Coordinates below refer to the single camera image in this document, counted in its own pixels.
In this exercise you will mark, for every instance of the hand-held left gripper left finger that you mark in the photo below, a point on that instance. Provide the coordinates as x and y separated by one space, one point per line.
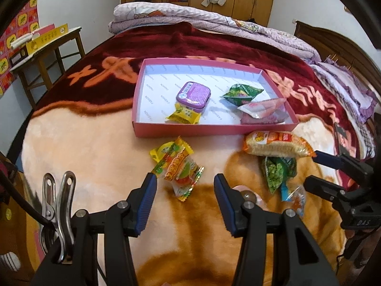
145 205

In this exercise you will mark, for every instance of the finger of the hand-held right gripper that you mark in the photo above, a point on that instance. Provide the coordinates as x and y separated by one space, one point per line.
327 158
321 187

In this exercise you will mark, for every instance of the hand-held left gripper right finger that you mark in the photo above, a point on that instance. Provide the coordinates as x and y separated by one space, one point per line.
226 205

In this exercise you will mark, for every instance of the brown ball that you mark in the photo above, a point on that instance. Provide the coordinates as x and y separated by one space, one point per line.
250 196

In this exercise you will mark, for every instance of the blue clear snack packet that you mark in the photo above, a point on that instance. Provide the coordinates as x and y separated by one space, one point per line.
293 198

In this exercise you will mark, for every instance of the green pea snack packet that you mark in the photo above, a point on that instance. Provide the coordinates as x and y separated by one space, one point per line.
278 171

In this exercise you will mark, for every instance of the orange jelly snack packet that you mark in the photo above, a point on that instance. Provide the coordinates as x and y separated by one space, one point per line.
184 175

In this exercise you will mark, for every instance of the orange noodle snack packet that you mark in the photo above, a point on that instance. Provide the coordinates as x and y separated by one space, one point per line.
276 144

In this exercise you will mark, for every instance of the yellow candy packet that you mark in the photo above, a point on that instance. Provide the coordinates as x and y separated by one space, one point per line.
162 152

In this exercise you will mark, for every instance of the pink cardboard box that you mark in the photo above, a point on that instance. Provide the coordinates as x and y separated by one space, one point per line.
208 129

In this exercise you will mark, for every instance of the pink foil snack packet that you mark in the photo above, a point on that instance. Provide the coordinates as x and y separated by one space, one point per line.
262 111

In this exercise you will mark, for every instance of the yellow green snack packet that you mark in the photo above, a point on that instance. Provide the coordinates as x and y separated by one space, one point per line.
183 114

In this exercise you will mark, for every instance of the dark green snack packet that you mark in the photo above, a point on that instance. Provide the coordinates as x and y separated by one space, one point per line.
241 92

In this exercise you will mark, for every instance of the purple tin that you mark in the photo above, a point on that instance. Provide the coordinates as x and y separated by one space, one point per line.
193 93

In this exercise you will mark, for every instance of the black smartphone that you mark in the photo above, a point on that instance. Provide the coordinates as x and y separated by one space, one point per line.
342 143

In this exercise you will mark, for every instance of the purple frilled pillow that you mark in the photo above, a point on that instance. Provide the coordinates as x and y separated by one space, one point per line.
345 86

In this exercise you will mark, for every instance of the metal spring clip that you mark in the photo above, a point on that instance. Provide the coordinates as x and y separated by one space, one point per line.
56 202

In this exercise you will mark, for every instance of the wooden headboard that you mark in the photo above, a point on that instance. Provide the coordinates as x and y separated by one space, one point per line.
327 38

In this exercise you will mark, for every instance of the wooden side table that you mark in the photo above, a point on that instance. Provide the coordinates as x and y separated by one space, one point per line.
44 53

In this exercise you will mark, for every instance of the folded purple quilt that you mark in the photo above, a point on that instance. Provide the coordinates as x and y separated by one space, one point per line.
193 18

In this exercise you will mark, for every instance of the yellow cardboard box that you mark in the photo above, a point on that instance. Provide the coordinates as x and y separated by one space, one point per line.
47 37

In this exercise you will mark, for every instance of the white rolled paper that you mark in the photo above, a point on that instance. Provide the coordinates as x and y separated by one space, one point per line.
25 38

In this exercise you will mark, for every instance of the red and yellow patterned poster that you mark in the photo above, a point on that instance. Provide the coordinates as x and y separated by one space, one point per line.
15 41

